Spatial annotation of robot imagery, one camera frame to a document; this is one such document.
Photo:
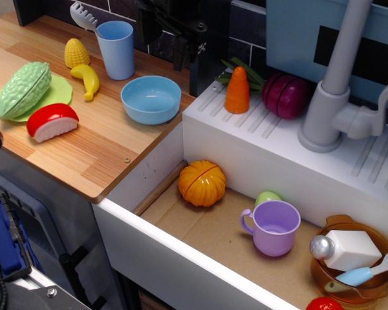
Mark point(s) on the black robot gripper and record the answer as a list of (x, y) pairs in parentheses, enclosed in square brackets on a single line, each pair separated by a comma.
[(180, 18)]

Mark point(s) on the light blue plastic bowl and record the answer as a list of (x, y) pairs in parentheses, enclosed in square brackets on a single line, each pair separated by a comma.
[(151, 100)]

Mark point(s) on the orange toy carrot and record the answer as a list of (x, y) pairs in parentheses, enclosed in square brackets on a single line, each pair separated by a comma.
[(241, 81)]

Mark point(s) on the light blue plastic cup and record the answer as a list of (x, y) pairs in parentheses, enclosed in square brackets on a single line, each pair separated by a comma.
[(116, 44)]

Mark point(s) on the yellow toy banana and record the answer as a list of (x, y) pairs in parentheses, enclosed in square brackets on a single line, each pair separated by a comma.
[(90, 80)]

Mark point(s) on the white plastic pasta server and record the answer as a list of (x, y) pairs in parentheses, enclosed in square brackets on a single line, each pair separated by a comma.
[(83, 18)]

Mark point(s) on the yellow toy corn cob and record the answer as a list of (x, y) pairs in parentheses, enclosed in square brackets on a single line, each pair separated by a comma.
[(75, 54)]

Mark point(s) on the purple toy onion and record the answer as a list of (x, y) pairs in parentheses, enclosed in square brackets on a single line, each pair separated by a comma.
[(286, 96)]

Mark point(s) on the light green plastic plate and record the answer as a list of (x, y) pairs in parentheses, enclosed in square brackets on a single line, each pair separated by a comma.
[(60, 91)]

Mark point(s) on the orange toy pumpkin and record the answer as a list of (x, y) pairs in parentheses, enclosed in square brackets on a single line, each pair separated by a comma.
[(202, 183)]

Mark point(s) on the red and white toy sushi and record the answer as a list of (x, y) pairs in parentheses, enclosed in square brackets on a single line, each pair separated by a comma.
[(51, 121)]

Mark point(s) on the grey toy faucet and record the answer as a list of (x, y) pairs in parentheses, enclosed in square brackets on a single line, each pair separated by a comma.
[(330, 113)]

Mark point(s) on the green toy bitter gourd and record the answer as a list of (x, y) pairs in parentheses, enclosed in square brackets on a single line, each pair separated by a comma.
[(24, 89)]

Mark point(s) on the light green toy fruit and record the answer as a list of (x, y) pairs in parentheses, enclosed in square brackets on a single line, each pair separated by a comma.
[(267, 196)]

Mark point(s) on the white toy sink unit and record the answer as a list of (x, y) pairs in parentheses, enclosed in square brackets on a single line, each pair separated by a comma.
[(199, 258)]

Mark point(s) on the purple plastic mug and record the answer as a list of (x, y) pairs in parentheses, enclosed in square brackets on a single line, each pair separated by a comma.
[(273, 226)]

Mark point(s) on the white toy salt shaker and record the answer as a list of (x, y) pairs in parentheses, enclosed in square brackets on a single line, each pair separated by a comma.
[(345, 250)]

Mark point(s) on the blue clamp device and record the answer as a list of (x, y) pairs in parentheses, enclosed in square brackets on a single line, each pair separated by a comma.
[(14, 262)]

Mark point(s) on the red toy tomato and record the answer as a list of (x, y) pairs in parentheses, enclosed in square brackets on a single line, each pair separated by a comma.
[(324, 303)]

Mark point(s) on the blue handled white spatula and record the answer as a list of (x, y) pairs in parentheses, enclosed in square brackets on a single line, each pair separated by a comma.
[(359, 276)]

